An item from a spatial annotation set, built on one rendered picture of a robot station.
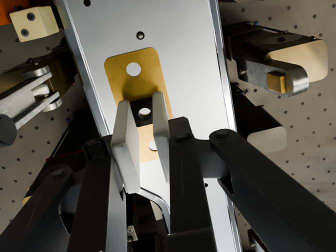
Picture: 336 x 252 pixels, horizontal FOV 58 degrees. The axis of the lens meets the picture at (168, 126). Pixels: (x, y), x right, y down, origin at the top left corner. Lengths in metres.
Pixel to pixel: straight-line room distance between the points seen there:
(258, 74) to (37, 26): 0.30
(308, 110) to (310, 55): 0.46
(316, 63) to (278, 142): 0.16
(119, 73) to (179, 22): 0.26
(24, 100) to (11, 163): 0.56
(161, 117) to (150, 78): 0.06
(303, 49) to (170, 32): 0.19
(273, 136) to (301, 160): 0.43
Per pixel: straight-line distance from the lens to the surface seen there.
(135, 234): 0.63
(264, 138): 0.56
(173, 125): 0.17
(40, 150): 0.89
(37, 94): 0.42
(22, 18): 0.42
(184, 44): 0.47
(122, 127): 0.16
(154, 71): 0.21
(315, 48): 0.48
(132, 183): 0.16
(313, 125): 0.95
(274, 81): 0.41
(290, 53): 0.46
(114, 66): 0.21
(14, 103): 0.38
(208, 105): 0.49
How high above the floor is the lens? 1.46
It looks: 67 degrees down
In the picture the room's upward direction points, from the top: 169 degrees clockwise
